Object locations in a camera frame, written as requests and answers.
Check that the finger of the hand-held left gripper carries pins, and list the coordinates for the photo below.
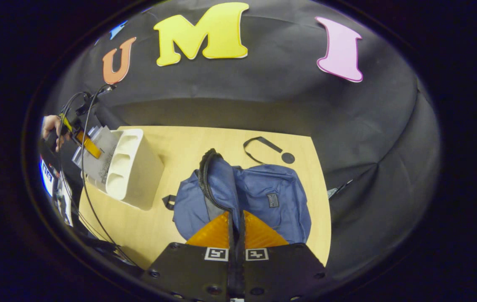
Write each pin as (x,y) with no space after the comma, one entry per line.
(89,144)

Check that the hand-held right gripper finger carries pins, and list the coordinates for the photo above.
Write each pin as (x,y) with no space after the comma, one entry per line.
(241,268)
(232,268)

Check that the white plastic bookshelf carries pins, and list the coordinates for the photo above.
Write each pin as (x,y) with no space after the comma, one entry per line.
(142,176)

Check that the blue schoolbag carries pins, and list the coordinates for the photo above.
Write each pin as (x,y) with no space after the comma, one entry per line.
(255,180)

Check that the white printed banner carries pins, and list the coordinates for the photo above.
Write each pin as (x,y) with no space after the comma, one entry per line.
(47,176)

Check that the black backdrop cloth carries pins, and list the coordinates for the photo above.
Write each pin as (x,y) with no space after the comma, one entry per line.
(263,92)

